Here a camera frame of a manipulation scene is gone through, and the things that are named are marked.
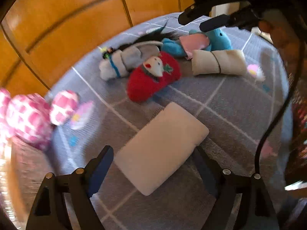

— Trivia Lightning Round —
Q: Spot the grey patterned bed sheet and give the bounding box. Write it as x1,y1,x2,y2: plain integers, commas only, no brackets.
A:
16,13,288,229

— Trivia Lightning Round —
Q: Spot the beige elastic bandage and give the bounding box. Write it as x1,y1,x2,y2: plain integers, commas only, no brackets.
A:
191,49,247,76

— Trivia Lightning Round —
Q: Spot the white rectangular sponge pad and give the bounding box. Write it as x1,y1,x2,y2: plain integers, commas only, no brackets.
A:
115,102,209,196

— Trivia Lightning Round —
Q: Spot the white knitted socks blue stripe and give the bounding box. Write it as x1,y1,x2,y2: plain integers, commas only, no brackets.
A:
99,40,163,81

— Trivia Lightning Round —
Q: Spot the person right hand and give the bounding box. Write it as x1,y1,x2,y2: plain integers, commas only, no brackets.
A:
258,9,300,55

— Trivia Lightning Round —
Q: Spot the red knitted Santa sock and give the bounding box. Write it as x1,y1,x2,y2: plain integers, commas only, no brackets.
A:
126,51,181,103

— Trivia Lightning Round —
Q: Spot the black cable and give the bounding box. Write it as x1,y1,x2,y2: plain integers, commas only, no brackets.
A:
253,16,304,176

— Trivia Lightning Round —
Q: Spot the blue plush teddy pink shirt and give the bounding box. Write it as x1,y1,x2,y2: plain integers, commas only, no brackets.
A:
161,29,233,60

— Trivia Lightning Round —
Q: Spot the pink white spotted plush toy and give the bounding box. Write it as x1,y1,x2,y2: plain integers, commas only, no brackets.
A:
1,88,78,151

